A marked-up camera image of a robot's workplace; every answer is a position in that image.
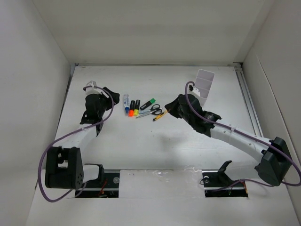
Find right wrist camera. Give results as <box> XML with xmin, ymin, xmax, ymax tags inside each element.
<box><xmin>189</xmin><ymin>85</ymin><xmax>200</xmax><ymax>98</ymax></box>

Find black handled scissors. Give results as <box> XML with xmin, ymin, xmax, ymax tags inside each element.
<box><xmin>136</xmin><ymin>104</ymin><xmax>162</xmax><ymax>119</ymax></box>

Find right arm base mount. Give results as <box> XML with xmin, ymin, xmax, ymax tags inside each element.
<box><xmin>200</xmin><ymin>161</ymin><xmax>248</xmax><ymax>198</ymax></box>

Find white divided container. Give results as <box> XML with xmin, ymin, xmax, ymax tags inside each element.
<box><xmin>193</xmin><ymin>69</ymin><xmax>215</xmax><ymax>106</ymax></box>

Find aluminium rail right side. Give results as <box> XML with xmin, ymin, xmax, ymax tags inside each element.
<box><xmin>233</xmin><ymin>63</ymin><xmax>263</xmax><ymax>137</ymax></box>

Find orange highlighter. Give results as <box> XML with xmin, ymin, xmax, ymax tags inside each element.
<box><xmin>128</xmin><ymin>100</ymin><xmax>135</xmax><ymax>117</ymax></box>

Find green highlighter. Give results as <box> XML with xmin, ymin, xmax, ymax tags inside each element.
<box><xmin>140</xmin><ymin>98</ymin><xmax>156</xmax><ymax>110</ymax></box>

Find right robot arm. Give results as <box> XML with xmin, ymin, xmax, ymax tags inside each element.
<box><xmin>165</xmin><ymin>94</ymin><xmax>292</xmax><ymax>186</ymax></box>

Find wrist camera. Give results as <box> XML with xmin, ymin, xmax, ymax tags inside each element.
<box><xmin>189</xmin><ymin>85</ymin><xmax>200</xmax><ymax>98</ymax></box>
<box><xmin>83</xmin><ymin>81</ymin><xmax>100</xmax><ymax>95</ymax></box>

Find yellow utility knife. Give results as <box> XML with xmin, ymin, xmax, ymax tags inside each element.
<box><xmin>152</xmin><ymin>110</ymin><xmax>168</xmax><ymax>121</ymax></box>

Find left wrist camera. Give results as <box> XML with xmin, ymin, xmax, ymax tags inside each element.
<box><xmin>83</xmin><ymin>81</ymin><xmax>100</xmax><ymax>95</ymax></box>

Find yellow highlighter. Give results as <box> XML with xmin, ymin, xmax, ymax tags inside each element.
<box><xmin>133</xmin><ymin>99</ymin><xmax>140</xmax><ymax>116</ymax></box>

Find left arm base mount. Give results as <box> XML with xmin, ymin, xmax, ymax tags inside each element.
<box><xmin>74</xmin><ymin>167</ymin><xmax>120</xmax><ymax>198</ymax></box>

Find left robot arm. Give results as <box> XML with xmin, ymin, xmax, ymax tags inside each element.
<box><xmin>45</xmin><ymin>86</ymin><xmax>120</xmax><ymax>190</ymax></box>

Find blue cap spray bottle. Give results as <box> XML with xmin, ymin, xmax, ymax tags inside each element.
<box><xmin>123</xmin><ymin>94</ymin><xmax>130</xmax><ymax>115</ymax></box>

